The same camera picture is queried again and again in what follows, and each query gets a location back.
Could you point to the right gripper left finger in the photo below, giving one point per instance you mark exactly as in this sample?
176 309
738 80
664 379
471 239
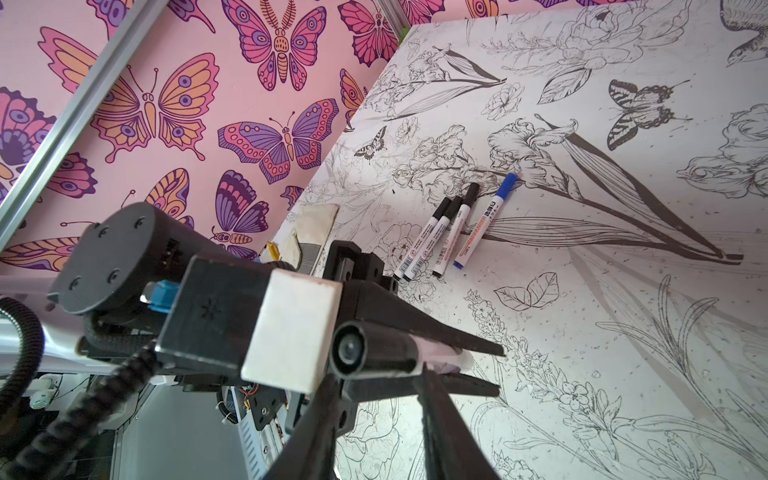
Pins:
310 451

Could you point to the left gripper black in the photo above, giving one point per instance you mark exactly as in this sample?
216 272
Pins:
376 301

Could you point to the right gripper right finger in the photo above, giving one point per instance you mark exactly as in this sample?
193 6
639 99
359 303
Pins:
450 450

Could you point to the white marker pen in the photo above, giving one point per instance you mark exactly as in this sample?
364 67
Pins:
425 251
478 232
444 359
456 227

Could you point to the black pen cap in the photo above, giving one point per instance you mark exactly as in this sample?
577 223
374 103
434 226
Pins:
364 350

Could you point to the blue pen cap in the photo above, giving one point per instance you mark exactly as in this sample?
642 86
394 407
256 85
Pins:
507 186

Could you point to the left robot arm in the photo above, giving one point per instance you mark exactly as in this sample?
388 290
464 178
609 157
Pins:
126 271

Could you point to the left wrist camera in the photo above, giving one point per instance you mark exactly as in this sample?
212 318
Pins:
250 321

